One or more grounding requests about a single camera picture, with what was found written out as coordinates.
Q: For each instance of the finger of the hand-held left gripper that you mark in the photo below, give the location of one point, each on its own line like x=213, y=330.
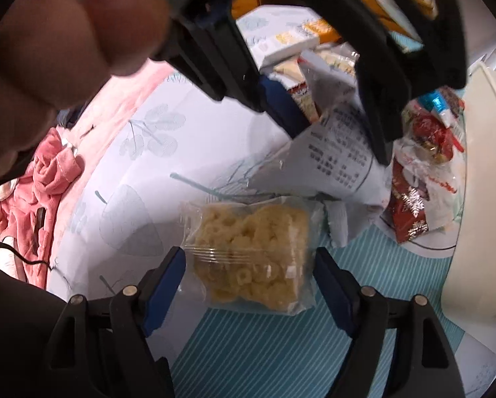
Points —
x=380, y=91
x=239, y=74

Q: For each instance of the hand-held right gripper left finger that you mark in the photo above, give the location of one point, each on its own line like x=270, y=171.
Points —
x=165, y=290

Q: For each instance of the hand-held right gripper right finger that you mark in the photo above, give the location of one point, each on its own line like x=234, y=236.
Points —
x=335, y=294

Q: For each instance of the red nut snack packet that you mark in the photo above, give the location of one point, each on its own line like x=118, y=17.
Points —
x=434, y=132

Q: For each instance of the white text-printed snack packet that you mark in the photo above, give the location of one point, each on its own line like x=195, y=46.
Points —
x=335, y=161

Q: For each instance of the cream plastic storage bin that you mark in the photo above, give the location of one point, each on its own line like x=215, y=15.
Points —
x=488, y=215

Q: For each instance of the person's left hand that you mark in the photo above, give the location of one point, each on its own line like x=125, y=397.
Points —
x=44, y=49

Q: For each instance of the white printed cardboard box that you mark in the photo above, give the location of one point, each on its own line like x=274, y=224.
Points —
x=272, y=37

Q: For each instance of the blue foil snack packet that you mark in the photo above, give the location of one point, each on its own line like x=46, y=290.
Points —
x=436, y=105

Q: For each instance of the beige snack packet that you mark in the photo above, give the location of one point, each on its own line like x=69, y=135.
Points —
x=301, y=95

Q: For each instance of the white packet with red print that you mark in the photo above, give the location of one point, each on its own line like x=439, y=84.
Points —
x=434, y=190

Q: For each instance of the leaf-printed teal tablecloth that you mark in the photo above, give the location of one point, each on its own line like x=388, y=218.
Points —
x=127, y=182

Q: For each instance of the red snowflake snack packet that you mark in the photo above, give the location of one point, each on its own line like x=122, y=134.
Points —
x=409, y=207

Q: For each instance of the pink bed sheet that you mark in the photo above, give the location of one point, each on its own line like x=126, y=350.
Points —
x=107, y=103

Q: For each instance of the pink fleece garment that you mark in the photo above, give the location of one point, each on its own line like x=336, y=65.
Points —
x=36, y=182

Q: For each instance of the blue denim garment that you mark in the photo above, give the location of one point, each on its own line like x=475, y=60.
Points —
x=70, y=118

